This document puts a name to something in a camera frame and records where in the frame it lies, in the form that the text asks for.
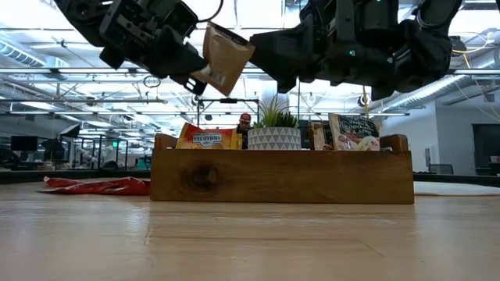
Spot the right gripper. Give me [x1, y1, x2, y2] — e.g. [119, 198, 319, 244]
[249, 0, 399, 94]

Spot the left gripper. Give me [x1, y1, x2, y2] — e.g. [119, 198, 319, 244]
[99, 0, 208, 97]

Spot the vanilla cinnamon apple tea bag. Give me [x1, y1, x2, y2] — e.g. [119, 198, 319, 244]
[190, 21, 257, 97]
[328, 112, 383, 152]
[310, 121, 334, 151]

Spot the wooden three-compartment tray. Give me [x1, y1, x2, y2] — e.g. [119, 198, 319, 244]
[150, 133, 415, 205]

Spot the strawberry sensation tea bag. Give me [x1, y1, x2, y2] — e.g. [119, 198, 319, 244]
[37, 177, 152, 197]
[42, 176, 85, 187]

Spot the black mesh computer case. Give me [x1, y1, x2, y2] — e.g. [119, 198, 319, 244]
[299, 119, 313, 151]

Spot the person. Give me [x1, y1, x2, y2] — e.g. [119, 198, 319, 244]
[236, 112, 253, 151]

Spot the succulent in white patterned pot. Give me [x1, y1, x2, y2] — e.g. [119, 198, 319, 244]
[247, 96, 302, 151]

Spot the dark background robot workstation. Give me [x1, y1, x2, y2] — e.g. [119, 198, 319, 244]
[58, 123, 132, 172]

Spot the black computer monitor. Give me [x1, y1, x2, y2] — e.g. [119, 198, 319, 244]
[10, 135, 39, 152]

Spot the grey office chair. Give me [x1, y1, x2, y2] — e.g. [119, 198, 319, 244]
[428, 163, 455, 176]

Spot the white round woven placemat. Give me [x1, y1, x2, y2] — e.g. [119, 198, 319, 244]
[412, 181, 500, 197]

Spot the hanging black cable loop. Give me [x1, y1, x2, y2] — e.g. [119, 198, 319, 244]
[142, 74, 162, 89]

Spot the black metal frame rig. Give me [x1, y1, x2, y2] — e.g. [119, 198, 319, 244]
[196, 97, 262, 130]

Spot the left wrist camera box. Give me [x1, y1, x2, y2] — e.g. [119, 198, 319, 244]
[162, 0, 199, 40]

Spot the yellow cable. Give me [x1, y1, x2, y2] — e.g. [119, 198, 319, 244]
[361, 85, 371, 118]

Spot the silver ventilation duct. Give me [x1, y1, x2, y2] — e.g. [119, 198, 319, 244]
[384, 74, 478, 114]

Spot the black ceiling cord reel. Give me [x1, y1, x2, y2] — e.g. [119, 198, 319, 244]
[451, 35, 468, 58]

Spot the black aluminium table frame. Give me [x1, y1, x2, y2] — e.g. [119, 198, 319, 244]
[0, 168, 500, 187]

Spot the large dark wall display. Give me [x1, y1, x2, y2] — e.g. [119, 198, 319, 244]
[472, 123, 500, 169]

